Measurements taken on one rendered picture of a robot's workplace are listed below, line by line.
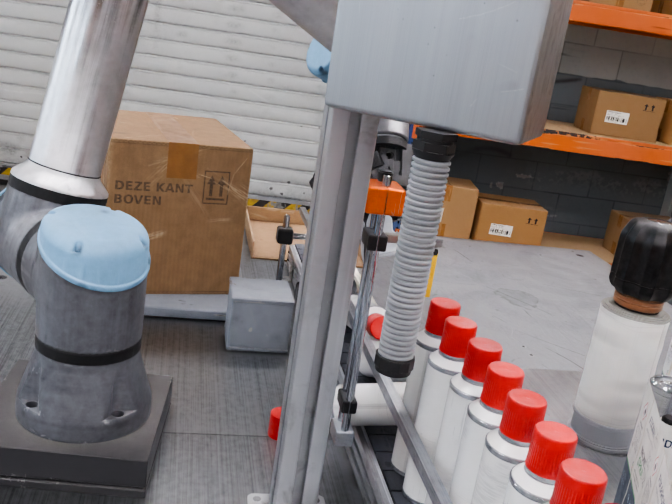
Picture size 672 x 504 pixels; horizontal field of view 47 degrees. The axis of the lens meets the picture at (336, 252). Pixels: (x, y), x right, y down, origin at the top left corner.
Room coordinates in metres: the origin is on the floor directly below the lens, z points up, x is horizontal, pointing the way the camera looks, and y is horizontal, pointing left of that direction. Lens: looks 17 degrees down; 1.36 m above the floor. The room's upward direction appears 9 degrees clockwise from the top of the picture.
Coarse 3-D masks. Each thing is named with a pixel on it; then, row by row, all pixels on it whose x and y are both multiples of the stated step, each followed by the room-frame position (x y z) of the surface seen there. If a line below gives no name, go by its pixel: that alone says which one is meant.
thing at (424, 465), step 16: (304, 208) 1.58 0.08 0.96; (352, 304) 1.06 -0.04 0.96; (352, 320) 1.01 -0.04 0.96; (368, 336) 0.95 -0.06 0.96; (368, 352) 0.90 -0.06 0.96; (384, 384) 0.82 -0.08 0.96; (400, 400) 0.78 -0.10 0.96; (400, 416) 0.75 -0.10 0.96; (400, 432) 0.73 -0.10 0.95; (416, 432) 0.72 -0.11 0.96; (416, 448) 0.69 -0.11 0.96; (416, 464) 0.67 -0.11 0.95; (432, 464) 0.66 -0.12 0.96; (432, 480) 0.63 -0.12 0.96; (432, 496) 0.62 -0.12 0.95; (448, 496) 0.61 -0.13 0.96
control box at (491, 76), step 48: (384, 0) 0.64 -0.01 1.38; (432, 0) 0.63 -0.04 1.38; (480, 0) 0.61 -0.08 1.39; (528, 0) 0.60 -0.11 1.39; (336, 48) 0.65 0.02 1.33; (384, 48) 0.64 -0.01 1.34; (432, 48) 0.62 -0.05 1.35; (480, 48) 0.61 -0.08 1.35; (528, 48) 0.60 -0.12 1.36; (336, 96) 0.65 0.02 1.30; (384, 96) 0.64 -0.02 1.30; (432, 96) 0.62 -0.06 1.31; (480, 96) 0.61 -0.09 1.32; (528, 96) 0.59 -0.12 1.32
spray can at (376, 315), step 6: (354, 300) 1.13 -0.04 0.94; (372, 306) 1.04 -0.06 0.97; (378, 306) 1.04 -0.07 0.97; (372, 312) 1.03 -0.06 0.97; (378, 312) 1.03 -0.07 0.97; (384, 312) 1.04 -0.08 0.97; (372, 318) 1.00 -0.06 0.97; (378, 318) 0.99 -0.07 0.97; (348, 324) 1.10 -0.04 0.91; (372, 324) 0.99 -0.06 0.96; (378, 324) 0.99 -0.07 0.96; (372, 330) 0.99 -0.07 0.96; (378, 330) 0.99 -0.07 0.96; (372, 336) 1.00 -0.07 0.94; (378, 336) 0.99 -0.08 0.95
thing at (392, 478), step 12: (300, 252) 1.53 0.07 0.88; (348, 336) 1.13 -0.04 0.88; (348, 348) 1.09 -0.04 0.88; (372, 432) 0.85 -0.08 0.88; (384, 432) 0.85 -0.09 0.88; (396, 432) 0.86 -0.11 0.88; (372, 444) 0.82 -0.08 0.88; (384, 444) 0.82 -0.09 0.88; (384, 456) 0.80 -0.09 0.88; (384, 468) 0.77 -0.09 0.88; (396, 480) 0.75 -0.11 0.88; (396, 492) 0.73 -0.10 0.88
